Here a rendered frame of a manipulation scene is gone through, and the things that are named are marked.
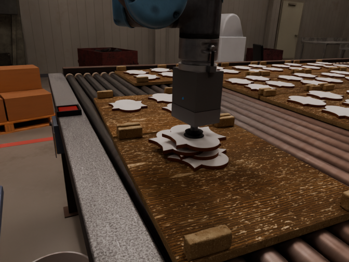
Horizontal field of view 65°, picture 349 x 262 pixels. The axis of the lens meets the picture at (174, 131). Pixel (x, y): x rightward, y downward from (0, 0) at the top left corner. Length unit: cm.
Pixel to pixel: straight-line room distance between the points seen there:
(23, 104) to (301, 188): 338
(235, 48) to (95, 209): 643
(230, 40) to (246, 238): 635
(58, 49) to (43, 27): 54
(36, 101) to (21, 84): 38
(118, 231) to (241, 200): 20
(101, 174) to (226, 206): 26
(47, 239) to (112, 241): 149
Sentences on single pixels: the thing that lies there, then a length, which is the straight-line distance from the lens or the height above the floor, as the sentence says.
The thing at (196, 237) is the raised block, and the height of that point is 96.
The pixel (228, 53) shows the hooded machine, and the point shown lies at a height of 65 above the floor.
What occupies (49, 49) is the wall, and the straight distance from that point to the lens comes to 727.
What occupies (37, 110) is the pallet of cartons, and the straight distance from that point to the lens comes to 370.
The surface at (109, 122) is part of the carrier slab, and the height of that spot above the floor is 94.
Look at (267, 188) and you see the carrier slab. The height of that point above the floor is 94.
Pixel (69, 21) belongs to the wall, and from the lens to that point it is 731.
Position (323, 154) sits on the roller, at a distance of 75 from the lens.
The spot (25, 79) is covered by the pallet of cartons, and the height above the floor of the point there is 53.
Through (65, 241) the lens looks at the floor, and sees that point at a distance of 185.
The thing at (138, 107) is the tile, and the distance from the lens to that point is 90.
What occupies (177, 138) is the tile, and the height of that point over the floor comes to 98.
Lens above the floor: 119
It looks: 21 degrees down
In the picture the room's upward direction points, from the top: 2 degrees clockwise
